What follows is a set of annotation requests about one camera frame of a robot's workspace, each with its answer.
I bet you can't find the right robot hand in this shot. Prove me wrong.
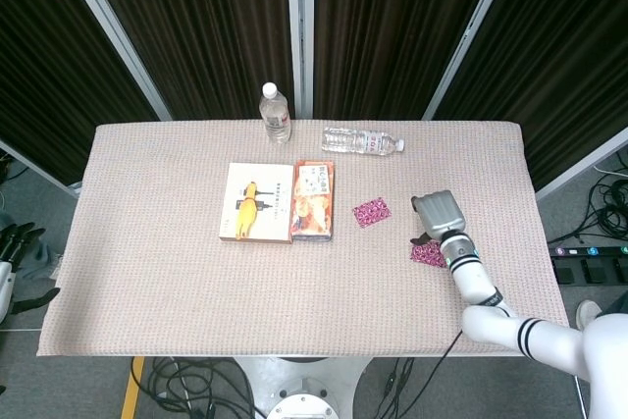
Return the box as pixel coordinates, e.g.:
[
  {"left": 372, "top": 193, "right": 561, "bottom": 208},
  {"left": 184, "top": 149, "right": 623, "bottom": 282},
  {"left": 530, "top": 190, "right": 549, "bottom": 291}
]
[{"left": 408, "top": 188, "right": 468, "bottom": 246}]

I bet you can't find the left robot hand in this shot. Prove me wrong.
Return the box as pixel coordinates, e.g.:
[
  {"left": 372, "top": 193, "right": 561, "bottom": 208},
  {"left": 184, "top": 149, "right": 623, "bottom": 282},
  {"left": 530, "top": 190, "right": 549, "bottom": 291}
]
[{"left": 0, "top": 222, "right": 61, "bottom": 323}]

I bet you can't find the red patterned foil packet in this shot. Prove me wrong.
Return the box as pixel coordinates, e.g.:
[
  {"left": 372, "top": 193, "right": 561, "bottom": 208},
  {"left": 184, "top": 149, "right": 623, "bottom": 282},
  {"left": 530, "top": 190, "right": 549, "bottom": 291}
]
[
  {"left": 409, "top": 239, "right": 448, "bottom": 270},
  {"left": 351, "top": 196, "right": 393, "bottom": 230}
]

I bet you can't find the clear plastic water bottle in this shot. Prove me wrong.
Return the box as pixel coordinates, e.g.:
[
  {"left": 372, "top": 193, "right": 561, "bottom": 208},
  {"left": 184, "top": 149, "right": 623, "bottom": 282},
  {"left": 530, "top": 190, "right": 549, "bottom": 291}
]
[
  {"left": 258, "top": 81, "right": 292, "bottom": 144},
  {"left": 321, "top": 127, "right": 406, "bottom": 157}
]

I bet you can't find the orange snack box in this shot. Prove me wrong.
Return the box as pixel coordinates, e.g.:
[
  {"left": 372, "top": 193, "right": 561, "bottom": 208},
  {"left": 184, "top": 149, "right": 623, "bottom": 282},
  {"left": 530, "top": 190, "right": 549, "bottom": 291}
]
[{"left": 289, "top": 159, "right": 337, "bottom": 243}]

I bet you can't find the black power strip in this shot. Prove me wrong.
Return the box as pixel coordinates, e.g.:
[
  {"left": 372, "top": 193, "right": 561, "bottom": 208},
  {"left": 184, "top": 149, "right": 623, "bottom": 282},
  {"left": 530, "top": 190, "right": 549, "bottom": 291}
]
[{"left": 548, "top": 243, "right": 628, "bottom": 287}]

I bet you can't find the white shoe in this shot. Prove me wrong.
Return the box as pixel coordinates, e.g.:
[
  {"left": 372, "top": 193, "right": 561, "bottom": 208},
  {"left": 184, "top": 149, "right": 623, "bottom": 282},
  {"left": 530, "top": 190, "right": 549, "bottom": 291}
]
[{"left": 575, "top": 298, "right": 603, "bottom": 333}]

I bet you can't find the beige waffle-weave tablecloth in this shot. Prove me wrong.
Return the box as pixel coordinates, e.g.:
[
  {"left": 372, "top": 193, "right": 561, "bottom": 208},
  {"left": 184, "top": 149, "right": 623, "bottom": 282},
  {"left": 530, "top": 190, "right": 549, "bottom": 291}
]
[{"left": 36, "top": 119, "right": 571, "bottom": 358}]

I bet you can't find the dark pleated curtain panel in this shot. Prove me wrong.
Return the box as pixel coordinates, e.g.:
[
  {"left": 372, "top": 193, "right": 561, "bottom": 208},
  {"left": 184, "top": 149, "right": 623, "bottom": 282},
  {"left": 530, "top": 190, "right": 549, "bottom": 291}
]
[
  {"left": 80, "top": 0, "right": 295, "bottom": 121},
  {"left": 313, "top": 0, "right": 505, "bottom": 121},
  {"left": 0, "top": 0, "right": 163, "bottom": 185},
  {"left": 434, "top": 0, "right": 628, "bottom": 190}
]

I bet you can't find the aluminium partition frame rail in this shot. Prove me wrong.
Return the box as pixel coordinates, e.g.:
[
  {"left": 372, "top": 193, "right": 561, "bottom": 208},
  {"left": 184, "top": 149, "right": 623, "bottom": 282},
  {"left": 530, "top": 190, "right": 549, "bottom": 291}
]
[
  {"left": 534, "top": 125, "right": 628, "bottom": 202},
  {"left": 0, "top": 137, "right": 82, "bottom": 200}
]

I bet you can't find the white cable product box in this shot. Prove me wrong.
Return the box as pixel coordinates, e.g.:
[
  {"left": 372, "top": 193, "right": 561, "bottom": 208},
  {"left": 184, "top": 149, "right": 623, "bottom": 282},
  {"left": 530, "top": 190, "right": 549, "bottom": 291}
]
[{"left": 218, "top": 162, "right": 295, "bottom": 244}]

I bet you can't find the black floor cable bundle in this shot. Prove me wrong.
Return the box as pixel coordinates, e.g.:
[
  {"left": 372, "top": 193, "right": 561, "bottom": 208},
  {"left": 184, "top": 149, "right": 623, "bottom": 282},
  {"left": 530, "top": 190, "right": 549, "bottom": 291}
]
[
  {"left": 131, "top": 356, "right": 269, "bottom": 419},
  {"left": 549, "top": 151, "right": 628, "bottom": 246}
]

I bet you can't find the black cable with inline switch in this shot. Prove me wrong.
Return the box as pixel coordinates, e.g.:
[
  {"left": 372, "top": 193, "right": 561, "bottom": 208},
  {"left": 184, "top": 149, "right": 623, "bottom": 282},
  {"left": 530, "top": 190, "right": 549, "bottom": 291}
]
[{"left": 376, "top": 330, "right": 465, "bottom": 419}]

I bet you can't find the aluminium partition frame post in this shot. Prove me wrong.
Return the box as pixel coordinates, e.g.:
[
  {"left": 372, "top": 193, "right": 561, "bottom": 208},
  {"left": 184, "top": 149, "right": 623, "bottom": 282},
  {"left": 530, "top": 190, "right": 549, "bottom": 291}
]
[
  {"left": 422, "top": 0, "right": 520, "bottom": 121},
  {"left": 286, "top": 0, "right": 316, "bottom": 121},
  {"left": 52, "top": 0, "right": 173, "bottom": 122}
]

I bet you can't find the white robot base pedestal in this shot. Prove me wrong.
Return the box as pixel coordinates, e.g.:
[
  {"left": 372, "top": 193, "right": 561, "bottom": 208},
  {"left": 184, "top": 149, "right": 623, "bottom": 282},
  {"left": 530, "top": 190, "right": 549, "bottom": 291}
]
[{"left": 234, "top": 355, "right": 374, "bottom": 419}]

